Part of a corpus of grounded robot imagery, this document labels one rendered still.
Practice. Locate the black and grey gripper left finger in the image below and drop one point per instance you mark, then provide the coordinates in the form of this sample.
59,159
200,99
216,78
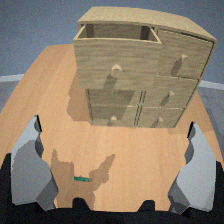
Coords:
27,185

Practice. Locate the tan wooden chest of drawers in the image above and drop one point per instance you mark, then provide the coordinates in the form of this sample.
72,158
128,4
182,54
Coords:
154,19

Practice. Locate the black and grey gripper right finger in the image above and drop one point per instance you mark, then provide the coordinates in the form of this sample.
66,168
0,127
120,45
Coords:
197,192

